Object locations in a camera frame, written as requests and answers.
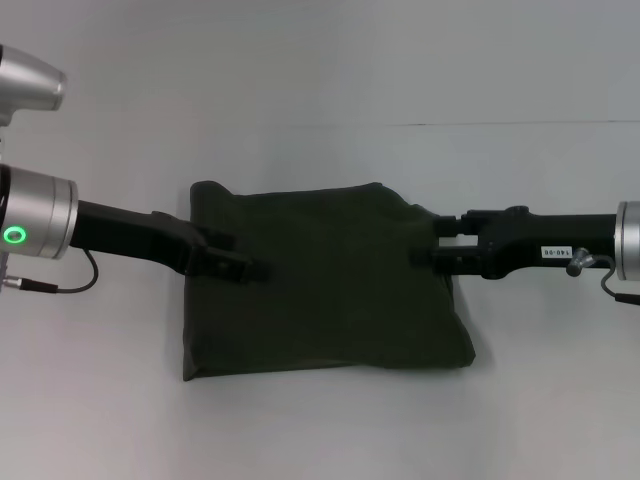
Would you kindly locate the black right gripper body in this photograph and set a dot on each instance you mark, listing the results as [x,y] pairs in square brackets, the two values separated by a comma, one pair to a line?
[545,240]

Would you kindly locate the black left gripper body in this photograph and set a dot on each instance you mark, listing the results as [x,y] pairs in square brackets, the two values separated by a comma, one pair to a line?
[135,237]

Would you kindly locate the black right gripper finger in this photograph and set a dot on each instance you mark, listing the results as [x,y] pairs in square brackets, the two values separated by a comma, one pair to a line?
[452,226]
[450,260]

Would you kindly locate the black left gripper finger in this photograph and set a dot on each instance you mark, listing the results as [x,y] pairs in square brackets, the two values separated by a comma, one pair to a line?
[217,237]
[225,265]

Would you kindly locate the dark green FREE! t-shirt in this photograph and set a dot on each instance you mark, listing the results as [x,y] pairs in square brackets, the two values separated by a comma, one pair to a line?
[325,300]

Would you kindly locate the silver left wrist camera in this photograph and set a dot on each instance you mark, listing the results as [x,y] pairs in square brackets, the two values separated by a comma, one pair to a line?
[27,85]

